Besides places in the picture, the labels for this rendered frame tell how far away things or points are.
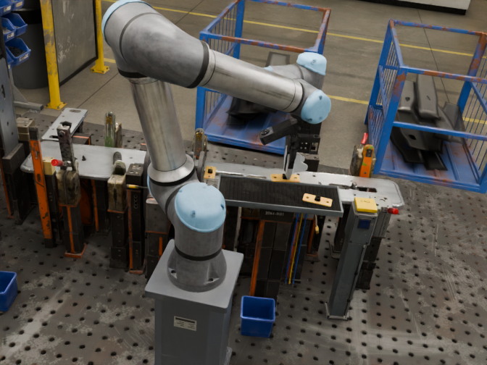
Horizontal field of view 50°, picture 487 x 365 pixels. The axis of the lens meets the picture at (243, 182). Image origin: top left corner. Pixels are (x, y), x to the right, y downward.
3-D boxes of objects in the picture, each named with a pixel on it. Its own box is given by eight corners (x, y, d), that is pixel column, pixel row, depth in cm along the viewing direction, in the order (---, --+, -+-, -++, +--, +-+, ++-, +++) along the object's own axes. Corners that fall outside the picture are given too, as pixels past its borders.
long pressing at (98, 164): (394, 178, 203) (396, 174, 202) (407, 212, 184) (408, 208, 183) (40, 141, 201) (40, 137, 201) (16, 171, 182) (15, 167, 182)
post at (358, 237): (346, 305, 183) (375, 202, 159) (348, 321, 177) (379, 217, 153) (325, 303, 183) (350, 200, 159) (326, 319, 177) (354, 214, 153)
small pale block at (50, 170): (64, 240, 198) (54, 157, 178) (61, 245, 195) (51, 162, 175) (55, 239, 198) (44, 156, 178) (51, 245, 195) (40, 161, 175)
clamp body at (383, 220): (369, 271, 199) (392, 193, 180) (374, 292, 190) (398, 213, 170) (343, 269, 199) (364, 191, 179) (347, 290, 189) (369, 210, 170)
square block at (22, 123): (46, 195, 221) (35, 118, 202) (38, 205, 214) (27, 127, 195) (27, 193, 221) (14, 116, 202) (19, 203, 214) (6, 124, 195)
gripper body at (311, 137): (317, 157, 145) (325, 118, 138) (286, 156, 144) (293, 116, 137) (311, 143, 151) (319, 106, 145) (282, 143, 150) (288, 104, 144)
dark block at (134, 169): (146, 261, 192) (145, 164, 170) (142, 274, 186) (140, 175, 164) (132, 260, 192) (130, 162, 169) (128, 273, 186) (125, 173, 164)
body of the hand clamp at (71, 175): (86, 246, 196) (79, 166, 177) (80, 258, 190) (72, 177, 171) (70, 245, 196) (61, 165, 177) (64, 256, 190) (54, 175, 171)
